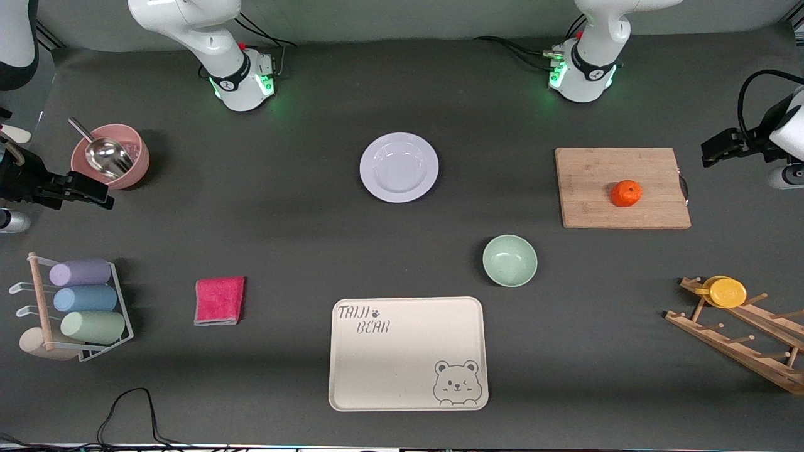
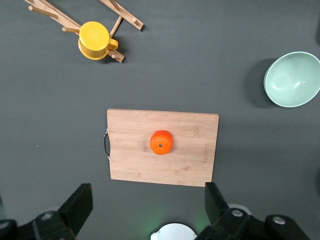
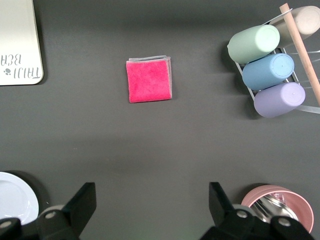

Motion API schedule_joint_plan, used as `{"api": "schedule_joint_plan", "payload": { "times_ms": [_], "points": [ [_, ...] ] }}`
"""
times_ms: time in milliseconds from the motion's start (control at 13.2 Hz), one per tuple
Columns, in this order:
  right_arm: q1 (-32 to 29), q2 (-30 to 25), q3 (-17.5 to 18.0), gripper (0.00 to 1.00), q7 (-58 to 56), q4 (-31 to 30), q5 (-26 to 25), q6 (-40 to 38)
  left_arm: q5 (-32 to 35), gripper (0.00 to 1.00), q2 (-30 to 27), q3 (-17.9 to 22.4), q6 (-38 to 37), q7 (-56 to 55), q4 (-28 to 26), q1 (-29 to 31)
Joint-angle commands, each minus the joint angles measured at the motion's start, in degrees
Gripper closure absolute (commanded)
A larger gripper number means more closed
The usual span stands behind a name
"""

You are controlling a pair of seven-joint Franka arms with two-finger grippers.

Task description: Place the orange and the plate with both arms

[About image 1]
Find orange fruit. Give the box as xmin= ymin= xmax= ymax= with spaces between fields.
xmin=611 ymin=180 xmax=643 ymax=208

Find white round plate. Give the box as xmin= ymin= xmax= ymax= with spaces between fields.
xmin=359 ymin=132 xmax=440 ymax=203

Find metal scoop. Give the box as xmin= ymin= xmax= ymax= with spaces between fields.
xmin=68 ymin=117 xmax=134 ymax=180

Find pink bowl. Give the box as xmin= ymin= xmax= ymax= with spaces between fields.
xmin=70 ymin=123 xmax=151 ymax=190

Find purple cup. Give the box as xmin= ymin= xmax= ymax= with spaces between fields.
xmin=49 ymin=259 xmax=112 ymax=288

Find blue cup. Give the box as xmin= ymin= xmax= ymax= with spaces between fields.
xmin=53 ymin=286 xmax=118 ymax=313

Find green cup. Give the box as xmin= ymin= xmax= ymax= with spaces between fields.
xmin=60 ymin=311 xmax=126 ymax=345

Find wooden cutting board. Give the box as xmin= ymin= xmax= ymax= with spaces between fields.
xmin=555 ymin=148 xmax=692 ymax=229

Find yellow cup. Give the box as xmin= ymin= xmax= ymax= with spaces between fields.
xmin=702 ymin=276 xmax=748 ymax=309

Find beige cup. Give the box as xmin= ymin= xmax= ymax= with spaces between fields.
xmin=19 ymin=328 xmax=79 ymax=362

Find pink folded cloth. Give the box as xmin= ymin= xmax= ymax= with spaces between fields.
xmin=193 ymin=276 xmax=246 ymax=326

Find wooden peg drying rack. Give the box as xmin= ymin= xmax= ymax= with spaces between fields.
xmin=665 ymin=276 xmax=804 ymax=396

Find mint green bowl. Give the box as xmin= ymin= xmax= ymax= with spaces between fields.
xmin=482 ymin=234 xmax=538 ymax=288

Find cream bear print tray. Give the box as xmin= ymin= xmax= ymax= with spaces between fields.
xmin=328 ymin=296 xmax=489 ymax=412

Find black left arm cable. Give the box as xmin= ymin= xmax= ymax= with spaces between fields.
xmin=737 ymin=69 xmax=804 ymax=148

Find white wire cup rack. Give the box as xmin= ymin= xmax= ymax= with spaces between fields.
xmin=9 ymin=252 xmax=134 ymax=363

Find black loose cable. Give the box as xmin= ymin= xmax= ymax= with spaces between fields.
xmin=96 ymin=387 xmax=189 ymax=450

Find black left base cables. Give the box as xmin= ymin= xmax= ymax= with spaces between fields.
xmin=474 ymin=13 xmax=588 ymax=71

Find black base cables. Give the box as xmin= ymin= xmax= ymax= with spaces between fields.
xmin=229 ymin=9 xmax=297 ymax=79
xmin=474 ymin=13 xmax=588 ymax=71

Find black right base cables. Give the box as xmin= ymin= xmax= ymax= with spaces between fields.
xmin=229 ymin=9 xmax=297 ymax=79

